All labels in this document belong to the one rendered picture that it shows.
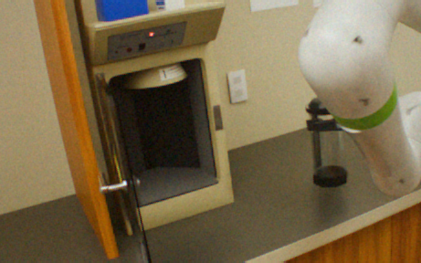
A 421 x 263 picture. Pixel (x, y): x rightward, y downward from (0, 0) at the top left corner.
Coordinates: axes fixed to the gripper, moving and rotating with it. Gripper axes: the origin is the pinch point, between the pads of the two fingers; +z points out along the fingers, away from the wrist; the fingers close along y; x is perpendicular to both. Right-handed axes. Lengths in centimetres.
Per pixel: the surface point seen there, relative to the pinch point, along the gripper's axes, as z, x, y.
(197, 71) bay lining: 13.3, -20.9, 28.2
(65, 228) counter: 34, 14, 72
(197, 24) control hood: -1.9, -31.5, 31.5
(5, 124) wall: 54, -20, 81
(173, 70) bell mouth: 11.6, -22.5, 35.6
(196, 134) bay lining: 25.9, -3.3, 28.1
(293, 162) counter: 30.6, 14.6, -4.6
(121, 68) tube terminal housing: 8, -26, 50
